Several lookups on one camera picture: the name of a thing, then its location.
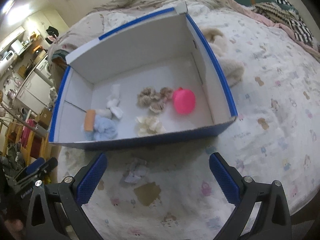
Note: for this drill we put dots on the white cloth piece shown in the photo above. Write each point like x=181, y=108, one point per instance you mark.
x=113, y=103

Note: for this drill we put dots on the black white striped garment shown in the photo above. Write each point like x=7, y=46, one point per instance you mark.
x=300, y=27

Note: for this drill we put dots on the blue cardboard box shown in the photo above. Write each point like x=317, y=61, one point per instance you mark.
x=155, y=85

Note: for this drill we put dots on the orange cloth roll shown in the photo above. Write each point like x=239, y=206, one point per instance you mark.
x=90, y=121

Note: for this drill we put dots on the brown knit blanket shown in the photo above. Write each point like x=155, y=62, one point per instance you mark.
x=272, y=11

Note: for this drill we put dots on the hanging dark clothes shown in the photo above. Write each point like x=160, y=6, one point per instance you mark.
x=52, y=33

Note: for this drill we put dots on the white base cabinet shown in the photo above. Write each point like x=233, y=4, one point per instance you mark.
x=32, y=92

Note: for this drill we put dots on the brown floral scrunchie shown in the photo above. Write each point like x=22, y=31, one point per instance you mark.
x=152, y=100

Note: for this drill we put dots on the pink plush ball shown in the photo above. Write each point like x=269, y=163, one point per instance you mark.
x=184, y=101

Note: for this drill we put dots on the cream scrunchie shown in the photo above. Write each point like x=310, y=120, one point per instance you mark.
x=150, y=126

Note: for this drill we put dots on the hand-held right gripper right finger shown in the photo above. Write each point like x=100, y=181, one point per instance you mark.
x=225, y=180

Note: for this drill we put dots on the printed bed sheet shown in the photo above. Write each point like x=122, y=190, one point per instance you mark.
x=270, y=110

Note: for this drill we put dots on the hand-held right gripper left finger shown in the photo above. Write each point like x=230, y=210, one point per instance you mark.
x=91, y=180

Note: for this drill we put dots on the beige plush toy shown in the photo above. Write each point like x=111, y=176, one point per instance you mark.
x=230, y=65

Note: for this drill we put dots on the light blue fluffy scrunchie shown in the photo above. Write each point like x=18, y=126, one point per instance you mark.
x=103, y=128

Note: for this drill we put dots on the white water heater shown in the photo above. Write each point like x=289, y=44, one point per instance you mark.
x=6, y=58

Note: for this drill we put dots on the white washing machine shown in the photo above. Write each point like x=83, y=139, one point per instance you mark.
x=43, y=68

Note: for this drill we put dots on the pink blanket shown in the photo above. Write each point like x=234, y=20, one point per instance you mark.
x=272, y=27

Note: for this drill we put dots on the olive green cloth square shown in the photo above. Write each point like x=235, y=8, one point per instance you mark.
x=147, y=193

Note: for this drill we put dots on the yellow wooden rack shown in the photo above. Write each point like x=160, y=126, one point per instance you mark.
x=25, y=137

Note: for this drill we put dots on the white patterned small cloth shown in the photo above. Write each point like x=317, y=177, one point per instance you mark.
x=135, y=172

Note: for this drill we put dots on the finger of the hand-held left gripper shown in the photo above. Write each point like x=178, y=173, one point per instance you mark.
x=50, y=166
x=33, y=168

